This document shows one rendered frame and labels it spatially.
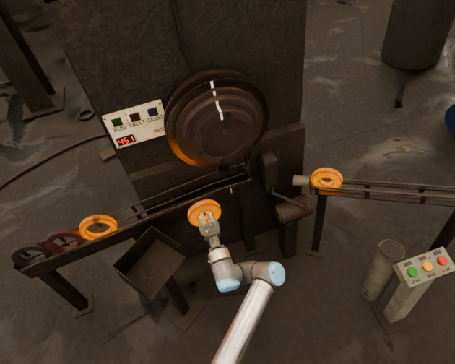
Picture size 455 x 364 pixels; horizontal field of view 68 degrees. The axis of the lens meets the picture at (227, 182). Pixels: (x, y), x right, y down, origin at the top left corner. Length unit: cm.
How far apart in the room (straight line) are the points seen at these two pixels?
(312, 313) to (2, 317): 201
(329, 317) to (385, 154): 147
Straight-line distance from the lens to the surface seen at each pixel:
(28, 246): 197
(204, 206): 149
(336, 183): 180
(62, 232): 188
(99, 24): 139
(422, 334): 230
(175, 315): 225
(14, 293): 286
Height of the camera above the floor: 205
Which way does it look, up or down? 48 degrees down
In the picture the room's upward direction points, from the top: 10 degrees counter-clockwise
